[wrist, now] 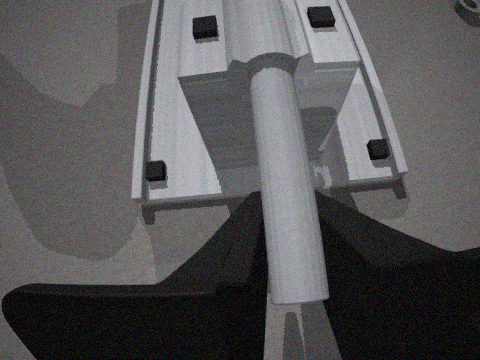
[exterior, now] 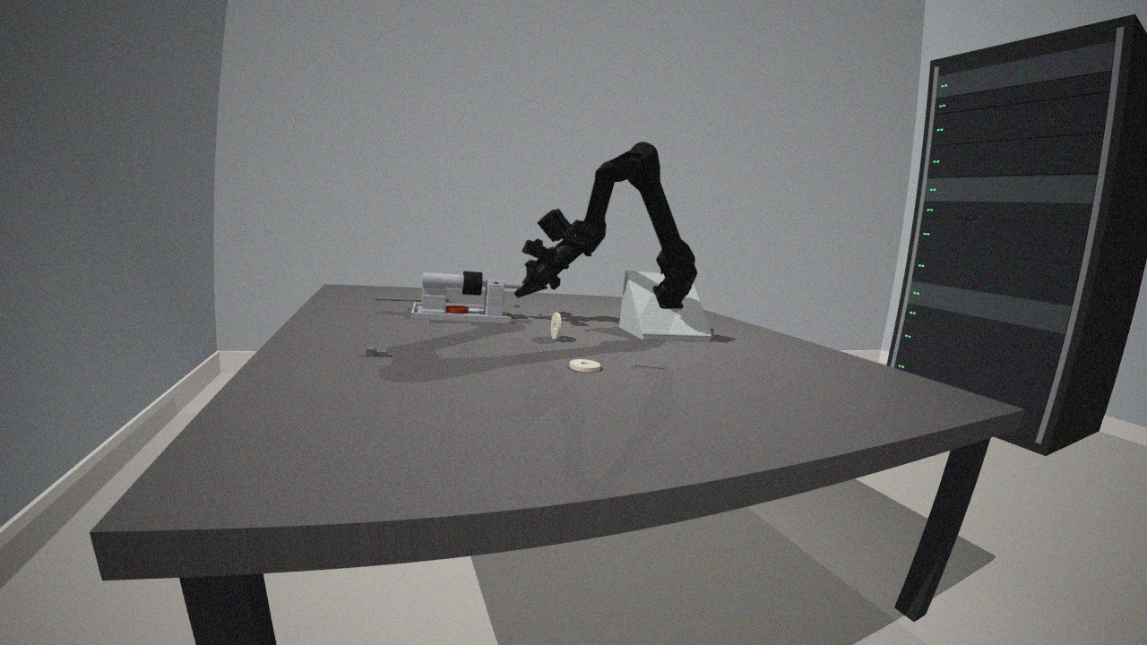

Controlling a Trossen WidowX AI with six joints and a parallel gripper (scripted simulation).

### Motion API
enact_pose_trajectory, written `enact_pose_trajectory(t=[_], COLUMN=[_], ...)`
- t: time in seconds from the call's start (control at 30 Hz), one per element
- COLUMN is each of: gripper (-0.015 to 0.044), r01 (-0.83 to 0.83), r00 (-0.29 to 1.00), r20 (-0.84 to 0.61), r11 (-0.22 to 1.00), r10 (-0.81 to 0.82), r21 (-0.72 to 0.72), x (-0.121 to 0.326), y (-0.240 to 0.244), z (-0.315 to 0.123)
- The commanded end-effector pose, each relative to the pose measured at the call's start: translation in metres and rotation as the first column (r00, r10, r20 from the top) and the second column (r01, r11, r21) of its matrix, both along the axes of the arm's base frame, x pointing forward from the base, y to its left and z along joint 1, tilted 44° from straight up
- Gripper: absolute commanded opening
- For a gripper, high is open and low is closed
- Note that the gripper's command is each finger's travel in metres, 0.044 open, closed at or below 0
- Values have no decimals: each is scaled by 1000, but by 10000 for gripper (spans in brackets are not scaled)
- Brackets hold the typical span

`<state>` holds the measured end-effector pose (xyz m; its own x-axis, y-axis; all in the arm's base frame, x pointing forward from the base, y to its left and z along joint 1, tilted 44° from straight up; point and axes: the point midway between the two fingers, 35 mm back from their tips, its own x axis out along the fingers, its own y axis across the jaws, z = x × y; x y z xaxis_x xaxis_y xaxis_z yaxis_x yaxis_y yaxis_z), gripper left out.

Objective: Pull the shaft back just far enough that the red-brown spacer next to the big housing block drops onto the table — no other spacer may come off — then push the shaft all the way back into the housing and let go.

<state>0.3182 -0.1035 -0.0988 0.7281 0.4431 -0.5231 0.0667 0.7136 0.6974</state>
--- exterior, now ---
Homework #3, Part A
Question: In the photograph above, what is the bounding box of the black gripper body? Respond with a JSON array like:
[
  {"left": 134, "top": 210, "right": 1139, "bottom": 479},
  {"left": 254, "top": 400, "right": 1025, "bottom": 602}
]
[{"left": 524, "top": 246, "right": 571, "bottom": 290}]

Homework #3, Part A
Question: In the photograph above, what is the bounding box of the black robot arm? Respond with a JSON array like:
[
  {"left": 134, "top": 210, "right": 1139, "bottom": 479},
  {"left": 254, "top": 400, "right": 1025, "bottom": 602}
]
[{"left": 522, "top": 142, "right": 697, "bottom": 308}]

